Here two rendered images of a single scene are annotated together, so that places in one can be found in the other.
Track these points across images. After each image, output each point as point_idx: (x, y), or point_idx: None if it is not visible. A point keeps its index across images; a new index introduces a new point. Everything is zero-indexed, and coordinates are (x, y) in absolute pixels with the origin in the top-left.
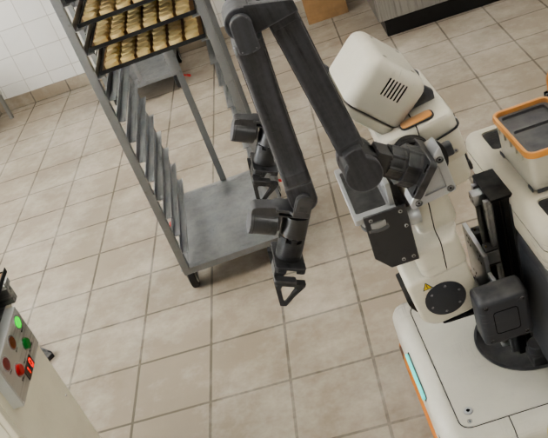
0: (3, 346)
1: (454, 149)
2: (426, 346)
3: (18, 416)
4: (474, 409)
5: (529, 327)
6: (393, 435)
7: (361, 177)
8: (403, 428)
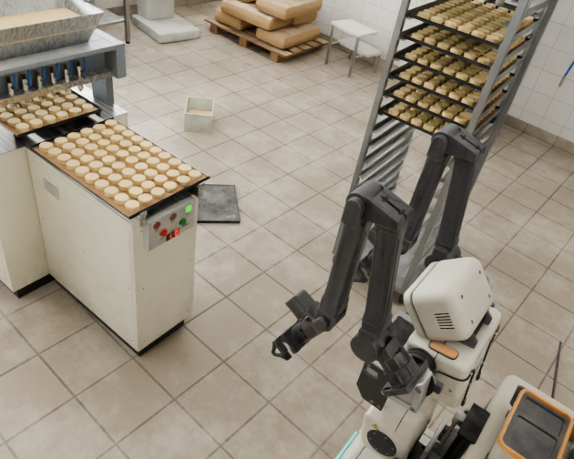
0: (164, 215)
1: (449, 389)
2: None
3: (143, 252)
4: None
5: None
6: (312, 455)
7: (361, 349)
8: (322, 458)
